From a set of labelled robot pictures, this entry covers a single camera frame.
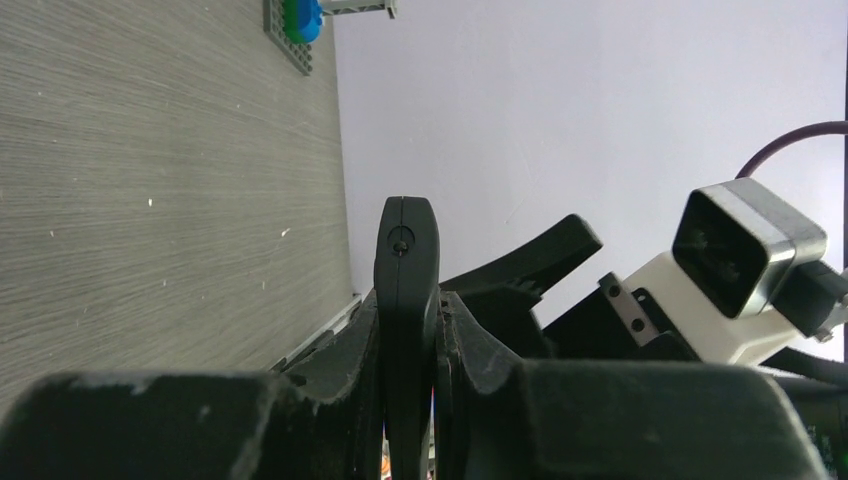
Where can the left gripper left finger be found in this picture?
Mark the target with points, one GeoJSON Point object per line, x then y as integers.
{"type": "Point", "coordinates": [327, 420]}

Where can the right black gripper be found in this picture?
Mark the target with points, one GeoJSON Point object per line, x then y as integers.
{"type": "Point", "coordinates": [612, 323]}

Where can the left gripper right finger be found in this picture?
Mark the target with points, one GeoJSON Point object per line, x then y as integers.
{"type": "Point", "coordinates": [481, 422]}

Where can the black bar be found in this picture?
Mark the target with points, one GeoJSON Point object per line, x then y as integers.
{"type": "Point", "coordinates": [406, 277]}

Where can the grey lego baseplate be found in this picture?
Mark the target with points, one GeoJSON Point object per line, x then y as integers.
{"type": "Point", "coordinates": [280, 24]}

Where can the grey lego tower piece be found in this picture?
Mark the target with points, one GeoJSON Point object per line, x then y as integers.
{"type": "Point", "coordinates": [345, 7]}

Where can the blue lego brick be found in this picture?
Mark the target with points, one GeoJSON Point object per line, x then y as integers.
{"type": "Point", "coordinates": [302, 20]}

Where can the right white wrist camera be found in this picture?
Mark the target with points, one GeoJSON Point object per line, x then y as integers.
{"type": "Point", "coordinates": [744, 276]}

